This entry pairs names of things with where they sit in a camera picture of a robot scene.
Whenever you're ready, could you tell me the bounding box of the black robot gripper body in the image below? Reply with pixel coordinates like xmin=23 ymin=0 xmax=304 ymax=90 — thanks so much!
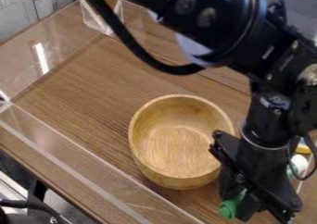
xmin=209 ymin=130 xmax=303 ymax=224

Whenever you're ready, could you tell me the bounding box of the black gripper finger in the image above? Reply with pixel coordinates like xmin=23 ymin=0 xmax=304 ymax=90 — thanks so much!
xmin=236 ymin=193 xmax=261 ymax=222
xmin=218 ymin=166 xmax=244 ymax=200

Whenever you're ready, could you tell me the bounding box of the black cable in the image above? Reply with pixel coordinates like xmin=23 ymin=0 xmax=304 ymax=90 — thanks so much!
xmin=0 ymin=199 xmax=63 ymax=224

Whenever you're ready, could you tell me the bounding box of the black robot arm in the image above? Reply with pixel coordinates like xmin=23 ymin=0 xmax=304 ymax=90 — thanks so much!
xmin=89 ymin=0 xmax=317 ymax=224

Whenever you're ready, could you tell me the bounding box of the green Expo marker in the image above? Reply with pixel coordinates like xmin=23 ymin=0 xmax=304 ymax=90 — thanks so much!
xmin=220 ymin=155 xmax=309 ymax=220

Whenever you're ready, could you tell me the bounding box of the yellow blue fish toy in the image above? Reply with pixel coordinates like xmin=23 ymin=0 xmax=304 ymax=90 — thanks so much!
xmin=296 ymin=139 xmax=312 ymax=155

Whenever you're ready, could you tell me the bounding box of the brown wooden bowl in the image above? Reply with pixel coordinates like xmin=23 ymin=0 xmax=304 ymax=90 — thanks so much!
xmin=127 ymin=94 xmax=234 ymax=190

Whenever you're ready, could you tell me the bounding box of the black table leg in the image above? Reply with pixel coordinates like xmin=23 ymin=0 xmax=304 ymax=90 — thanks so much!
xmin=32 ymin=180 xmax=48 ymax=201

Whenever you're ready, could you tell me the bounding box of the clear acrylic corner bracket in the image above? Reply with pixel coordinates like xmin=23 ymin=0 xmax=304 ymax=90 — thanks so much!
xmin=79 ymin=0 xmax=125 ymax=36

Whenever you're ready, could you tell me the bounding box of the clear acrylic tray wall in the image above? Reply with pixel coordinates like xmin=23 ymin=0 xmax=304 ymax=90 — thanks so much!
xmin=0 ymin=0 xmax=317 ymax=224

